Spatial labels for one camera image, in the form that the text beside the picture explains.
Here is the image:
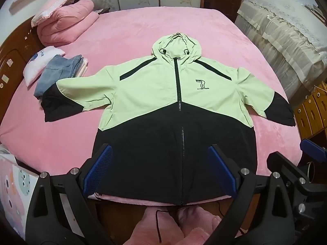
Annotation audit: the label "wooden drawer cabinet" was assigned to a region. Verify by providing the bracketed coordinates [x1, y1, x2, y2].
[294, 82, 327, 139]

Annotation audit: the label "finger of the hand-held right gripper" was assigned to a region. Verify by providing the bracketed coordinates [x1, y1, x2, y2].
[299, 139, 327, 163]
[266, 151, 311, 192]

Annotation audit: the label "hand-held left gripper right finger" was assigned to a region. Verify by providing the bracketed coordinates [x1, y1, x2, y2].
[208, 144, 303, 245]

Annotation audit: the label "green and black hooded jacket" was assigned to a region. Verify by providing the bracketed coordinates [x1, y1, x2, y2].
[42, 32, 297, 206]

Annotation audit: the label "pink bed blanket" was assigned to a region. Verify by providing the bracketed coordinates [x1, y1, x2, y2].
[0, 6, 303, 207]

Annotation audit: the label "folded cream clothes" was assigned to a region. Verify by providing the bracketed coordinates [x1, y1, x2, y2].
[75, 57, 89, 77]

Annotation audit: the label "folded pink quilt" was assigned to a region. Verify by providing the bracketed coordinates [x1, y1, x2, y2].
[37, 0, 100, 46]

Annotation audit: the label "brown wooden headboard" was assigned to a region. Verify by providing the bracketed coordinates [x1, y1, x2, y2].
[0, 18, 48, 110]

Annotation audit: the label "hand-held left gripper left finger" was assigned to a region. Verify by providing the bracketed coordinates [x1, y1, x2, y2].
[26, 144, 114, 245]

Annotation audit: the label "cream lace-covered sofa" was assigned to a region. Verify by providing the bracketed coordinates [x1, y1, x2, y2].
[235, 0, 327, 102]

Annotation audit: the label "white printed pillow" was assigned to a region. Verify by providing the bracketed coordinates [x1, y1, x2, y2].
[23, 46, 64, 87]

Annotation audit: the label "folded blue jeans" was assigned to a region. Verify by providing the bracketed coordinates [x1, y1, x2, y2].
[34, 54, 83, 99]

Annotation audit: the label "printed blanket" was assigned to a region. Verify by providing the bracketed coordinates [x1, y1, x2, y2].
[0, 145, 39, 235]

